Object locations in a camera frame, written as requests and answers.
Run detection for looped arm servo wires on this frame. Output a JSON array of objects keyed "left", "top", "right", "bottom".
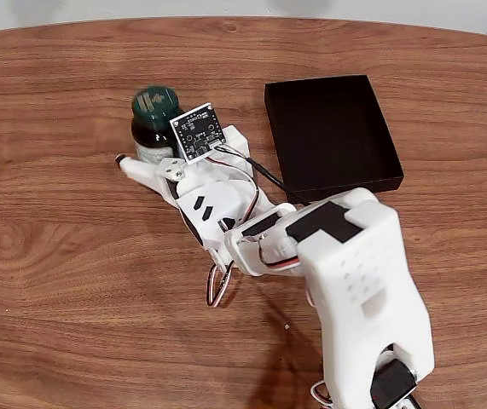
[{"left": 206, "top": 260, "right": 236, "bottom": 308}]

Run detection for black camera circuit board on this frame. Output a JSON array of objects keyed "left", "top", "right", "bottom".
[{"left": 169, "top": 103, "right": 229, "bottom": 165}]

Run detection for gripper servo wire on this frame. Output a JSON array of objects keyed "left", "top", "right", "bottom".
[{"left": 206, "top": 155, "right": 264, "bottom": 222}]

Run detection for green pill bottle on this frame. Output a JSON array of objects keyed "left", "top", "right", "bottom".
[{"left": 130, "top": 84, "right": 183, "bottom": 166}]

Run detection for black cardboard box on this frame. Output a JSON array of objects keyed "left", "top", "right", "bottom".
[{"left": 264, "top": 74, "right": 405, "bottom": 205}]

